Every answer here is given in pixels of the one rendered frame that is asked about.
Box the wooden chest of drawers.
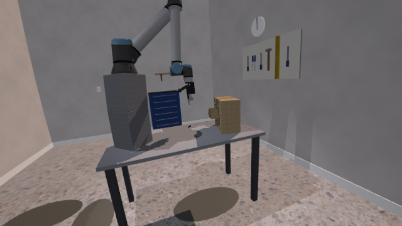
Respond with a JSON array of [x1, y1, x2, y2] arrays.
[[214, 96, 241, 134]]

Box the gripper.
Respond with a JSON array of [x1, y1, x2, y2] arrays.
[[185, 82, 195, 104]]

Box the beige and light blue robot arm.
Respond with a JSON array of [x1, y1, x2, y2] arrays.
[[111, 0, 193, 82]]

